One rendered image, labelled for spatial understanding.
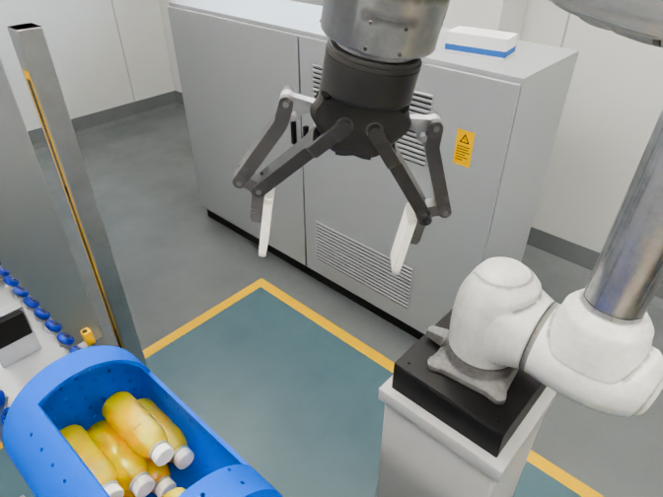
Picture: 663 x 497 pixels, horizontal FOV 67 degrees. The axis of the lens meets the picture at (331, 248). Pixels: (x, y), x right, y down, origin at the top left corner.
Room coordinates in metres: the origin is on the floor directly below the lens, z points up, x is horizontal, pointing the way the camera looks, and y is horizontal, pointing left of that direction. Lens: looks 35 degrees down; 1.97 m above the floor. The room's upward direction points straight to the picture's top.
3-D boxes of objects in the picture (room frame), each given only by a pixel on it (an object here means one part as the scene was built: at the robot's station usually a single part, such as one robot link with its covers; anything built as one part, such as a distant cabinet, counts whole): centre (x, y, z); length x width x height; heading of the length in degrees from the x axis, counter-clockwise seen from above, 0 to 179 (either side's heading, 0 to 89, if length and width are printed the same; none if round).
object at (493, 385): (0.81, -0.32, 1.11); 0.22 x 0.18 x 0.06; 54
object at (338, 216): (2.62, -0.01, 0.72); 2.15 x 0.54 x 1.45; 48
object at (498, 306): (0.79, -0.35, 1.25); 0.18 x 0.16 x 0.22; 48
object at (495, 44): (2.06, -0.58, 1.48); 0.24 x 0.12 x 0.08; 56
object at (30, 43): (1.30, 0.74, 0.85); 0.06 x 0.06 x 1.70; 48
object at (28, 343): (0.95, 0.84, 1.00); 0.10 x 0.04 x 0.15; 138
